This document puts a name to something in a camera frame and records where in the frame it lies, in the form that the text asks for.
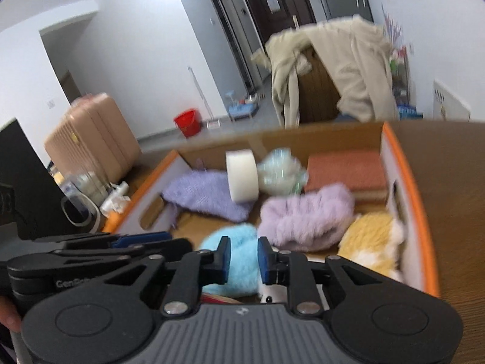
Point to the metal storage rack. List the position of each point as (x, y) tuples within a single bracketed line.
[(399, 79)]

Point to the person's left hand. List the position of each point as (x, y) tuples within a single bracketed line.
[(8, 314)]

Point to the beige jacket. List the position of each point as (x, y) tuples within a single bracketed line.
[(363, 68)]

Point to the orange-rimmed cardboard box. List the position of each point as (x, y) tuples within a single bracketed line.
[(341, 136)]

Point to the purple fluffy headband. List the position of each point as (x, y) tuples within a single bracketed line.
[(303, 216)]

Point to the white plush toy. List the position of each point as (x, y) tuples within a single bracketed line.
[(274, 294)]

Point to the yellow fluffy plush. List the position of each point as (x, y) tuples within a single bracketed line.
[(367, 235)]

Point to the brown wooden chair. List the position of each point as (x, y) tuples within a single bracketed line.
[(316, 91)]

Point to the red plastic bucket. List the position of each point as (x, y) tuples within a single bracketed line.
[(187, 123)]

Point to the white wall panel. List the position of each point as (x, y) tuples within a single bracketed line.
[(451, 102)]

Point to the blue denim cloth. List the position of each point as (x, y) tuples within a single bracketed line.
[(348, 116)]

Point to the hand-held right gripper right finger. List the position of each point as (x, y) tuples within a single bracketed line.
[(265, 261)]

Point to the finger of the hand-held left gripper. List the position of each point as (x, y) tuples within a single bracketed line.
[(144, 238), (166, 248)]

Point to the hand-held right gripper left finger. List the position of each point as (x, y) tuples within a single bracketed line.
[(225, 259)]

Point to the crumpled white tissue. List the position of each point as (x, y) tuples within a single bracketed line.
[(115, 199)]

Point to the dark brown entrance door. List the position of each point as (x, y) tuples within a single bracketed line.
[(278, 11)]

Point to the small blue stool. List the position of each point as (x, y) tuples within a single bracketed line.
[(242, 108)]

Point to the pale purple wall decal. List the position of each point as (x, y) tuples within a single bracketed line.
[(390, 24)]

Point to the purple knit cloth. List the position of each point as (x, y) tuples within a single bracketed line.
[(201, 193)]

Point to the open doorway frame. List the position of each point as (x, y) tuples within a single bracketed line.
[(229, 34)]

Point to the pink suitcase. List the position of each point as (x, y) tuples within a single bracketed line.
[(93, 140)]

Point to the clear plastic wrap bundle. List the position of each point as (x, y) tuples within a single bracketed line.
[(280, 174)]

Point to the orange sponge block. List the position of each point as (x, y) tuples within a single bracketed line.
[(341, 170)]

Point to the white mop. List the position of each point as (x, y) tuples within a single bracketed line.
[(202, 98)]

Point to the light blue fluffy plush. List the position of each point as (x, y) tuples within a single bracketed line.
[(242, 246)]

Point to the blue printed package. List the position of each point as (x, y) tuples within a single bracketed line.
[(409, 113)]

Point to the black screen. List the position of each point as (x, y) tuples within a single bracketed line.
[(30, 182)]

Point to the white tape roll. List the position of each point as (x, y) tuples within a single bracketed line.
[(242, 174)]

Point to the clear plastic pitcher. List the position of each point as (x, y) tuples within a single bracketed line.
[(81, 201)]

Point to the white paper notice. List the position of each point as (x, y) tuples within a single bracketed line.
[(274, 3)]

